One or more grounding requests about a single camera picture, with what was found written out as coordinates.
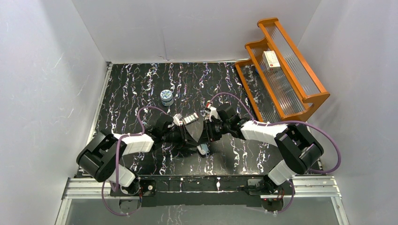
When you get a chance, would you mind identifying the white red box on shelf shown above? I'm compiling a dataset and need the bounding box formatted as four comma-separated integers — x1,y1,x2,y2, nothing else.
263,51,281,71

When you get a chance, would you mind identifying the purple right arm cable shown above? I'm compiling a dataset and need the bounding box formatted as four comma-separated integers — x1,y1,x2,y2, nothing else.
206,91,342,214

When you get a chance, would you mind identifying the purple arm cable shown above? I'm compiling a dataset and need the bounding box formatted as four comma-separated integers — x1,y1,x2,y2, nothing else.
101,106,168,217
206,91,342,214

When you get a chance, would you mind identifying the grey staple tray insert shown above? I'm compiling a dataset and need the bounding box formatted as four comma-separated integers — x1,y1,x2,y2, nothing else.
183,112,199,125

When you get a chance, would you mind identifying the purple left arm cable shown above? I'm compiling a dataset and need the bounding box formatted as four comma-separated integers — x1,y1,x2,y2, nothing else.
101,106,168,217

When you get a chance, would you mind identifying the orange wooden shelf rack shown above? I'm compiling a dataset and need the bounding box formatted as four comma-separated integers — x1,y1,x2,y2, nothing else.
235,17,330,122

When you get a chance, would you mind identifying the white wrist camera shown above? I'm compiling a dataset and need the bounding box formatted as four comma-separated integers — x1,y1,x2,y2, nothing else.
205,103,219,121
173,113,184,126

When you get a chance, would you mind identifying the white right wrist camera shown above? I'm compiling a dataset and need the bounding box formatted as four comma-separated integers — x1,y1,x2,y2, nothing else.
205,103,219,121

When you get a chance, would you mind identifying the blue white round tin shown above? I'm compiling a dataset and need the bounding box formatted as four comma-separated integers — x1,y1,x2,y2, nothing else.
160,90,174,107

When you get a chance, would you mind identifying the light blue eraser block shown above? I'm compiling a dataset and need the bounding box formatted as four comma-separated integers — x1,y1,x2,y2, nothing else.
197,144,209,156

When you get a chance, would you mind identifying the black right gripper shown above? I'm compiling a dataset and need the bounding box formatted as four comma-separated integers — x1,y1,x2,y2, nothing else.
198,119,230,144

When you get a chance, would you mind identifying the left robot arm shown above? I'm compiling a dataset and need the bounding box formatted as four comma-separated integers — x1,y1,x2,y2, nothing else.
76,113,208,195

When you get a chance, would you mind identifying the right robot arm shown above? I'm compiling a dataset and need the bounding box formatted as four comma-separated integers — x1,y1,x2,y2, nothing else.
198,104,324,195

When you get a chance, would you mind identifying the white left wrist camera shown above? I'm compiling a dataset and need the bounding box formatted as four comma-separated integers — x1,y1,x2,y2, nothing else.
173,113,184,126

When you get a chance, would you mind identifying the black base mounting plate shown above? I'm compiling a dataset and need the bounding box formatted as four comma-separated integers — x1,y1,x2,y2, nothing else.
110,175,293,210

